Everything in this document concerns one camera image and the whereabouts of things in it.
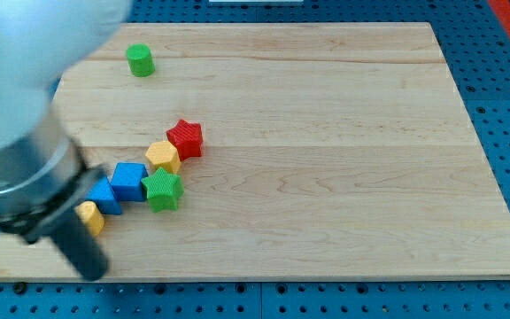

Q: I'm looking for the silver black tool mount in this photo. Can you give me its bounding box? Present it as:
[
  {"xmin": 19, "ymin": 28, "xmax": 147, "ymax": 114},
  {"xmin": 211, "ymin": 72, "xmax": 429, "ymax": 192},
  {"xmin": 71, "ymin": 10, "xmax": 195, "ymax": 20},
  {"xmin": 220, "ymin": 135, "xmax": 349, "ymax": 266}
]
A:
[{"xmin": 0, "ymin": 112, "xmax": 104, "ymax": 244}]

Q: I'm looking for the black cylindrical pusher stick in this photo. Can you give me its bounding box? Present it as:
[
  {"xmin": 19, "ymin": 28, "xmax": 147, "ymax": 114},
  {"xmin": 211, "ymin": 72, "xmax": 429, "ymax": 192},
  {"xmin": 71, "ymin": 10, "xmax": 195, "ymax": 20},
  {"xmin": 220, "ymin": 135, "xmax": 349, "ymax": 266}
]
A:
[{"xmin": 50, "ymin": 209, "xmax": 109, "ymax": 281}]

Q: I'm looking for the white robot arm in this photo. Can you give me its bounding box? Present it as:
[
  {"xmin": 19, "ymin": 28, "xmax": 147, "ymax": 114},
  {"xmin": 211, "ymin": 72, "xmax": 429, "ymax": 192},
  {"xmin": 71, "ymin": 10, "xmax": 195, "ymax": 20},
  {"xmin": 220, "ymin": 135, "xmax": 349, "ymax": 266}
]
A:
[{"xmin": 0, "ymin": 0, "xmax": 132, "ymax": 281}]

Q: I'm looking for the yellow hexagon block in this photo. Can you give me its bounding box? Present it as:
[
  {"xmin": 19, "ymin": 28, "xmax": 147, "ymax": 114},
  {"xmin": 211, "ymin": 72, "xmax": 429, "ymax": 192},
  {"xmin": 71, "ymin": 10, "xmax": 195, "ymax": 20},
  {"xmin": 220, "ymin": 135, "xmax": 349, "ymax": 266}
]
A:
[{"xmin": 145, "ymin": 141, "xmax": 181, "ymax": 174}]

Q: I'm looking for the wooden board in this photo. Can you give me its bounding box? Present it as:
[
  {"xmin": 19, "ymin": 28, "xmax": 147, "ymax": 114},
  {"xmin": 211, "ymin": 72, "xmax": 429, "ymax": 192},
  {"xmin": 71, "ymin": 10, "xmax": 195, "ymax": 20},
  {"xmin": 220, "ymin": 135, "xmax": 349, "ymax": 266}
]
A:
[{"xmin": 0, "ymin": 21, "xmax": 510, "ymax": 284}]

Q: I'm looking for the yellow cylinder block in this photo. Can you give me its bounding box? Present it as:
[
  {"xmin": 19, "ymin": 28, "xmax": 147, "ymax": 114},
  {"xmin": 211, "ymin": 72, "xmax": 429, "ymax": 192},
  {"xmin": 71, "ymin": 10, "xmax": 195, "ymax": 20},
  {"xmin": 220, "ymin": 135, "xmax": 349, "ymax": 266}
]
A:
[{"xmin": 75, "ymin": 201, "xmax": 105, "ymax": 237}]

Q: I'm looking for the blue triangle block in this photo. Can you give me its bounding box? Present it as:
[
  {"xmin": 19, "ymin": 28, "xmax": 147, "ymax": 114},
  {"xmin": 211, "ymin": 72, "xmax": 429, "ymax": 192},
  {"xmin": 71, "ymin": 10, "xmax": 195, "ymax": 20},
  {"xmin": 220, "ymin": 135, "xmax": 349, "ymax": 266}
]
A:
[{"xmin": 85, "ymin": 177, "xmax": 122, "ymax": 215}]

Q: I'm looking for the blue cube block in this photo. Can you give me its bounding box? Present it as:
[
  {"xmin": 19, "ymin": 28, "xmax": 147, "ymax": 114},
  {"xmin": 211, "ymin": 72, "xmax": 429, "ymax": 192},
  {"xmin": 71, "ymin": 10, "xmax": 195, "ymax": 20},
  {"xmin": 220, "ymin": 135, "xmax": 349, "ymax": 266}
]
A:
[{"xmin": 111, "ymin": 162, "xmax": 148, "ymax": 202}]

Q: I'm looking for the green star block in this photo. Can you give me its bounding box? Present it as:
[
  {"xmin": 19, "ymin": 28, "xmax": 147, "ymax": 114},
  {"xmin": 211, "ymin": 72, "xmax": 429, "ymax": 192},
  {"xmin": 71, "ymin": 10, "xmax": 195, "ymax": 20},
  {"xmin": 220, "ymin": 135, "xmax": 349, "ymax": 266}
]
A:
[{"xmin": 141, "ymin": 168, "xmax": 184, "ymax": 213}]

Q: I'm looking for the red star block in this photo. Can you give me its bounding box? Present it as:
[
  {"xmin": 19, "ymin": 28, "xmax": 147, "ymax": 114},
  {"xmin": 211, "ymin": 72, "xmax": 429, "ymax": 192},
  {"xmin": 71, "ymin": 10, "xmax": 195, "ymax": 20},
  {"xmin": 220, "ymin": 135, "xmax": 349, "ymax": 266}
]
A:
[{"xmin": 166, "ymin": 120, "xmax": 204, "ymax": 161}]

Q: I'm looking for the green cylinder block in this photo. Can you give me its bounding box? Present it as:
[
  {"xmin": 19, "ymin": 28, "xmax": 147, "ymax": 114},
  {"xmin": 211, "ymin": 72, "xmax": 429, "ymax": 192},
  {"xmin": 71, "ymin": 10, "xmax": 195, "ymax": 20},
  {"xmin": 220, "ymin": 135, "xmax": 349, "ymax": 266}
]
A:
[{"xmin": 126, "ymin": 43, "xmax": 156, "ymax": 77}]

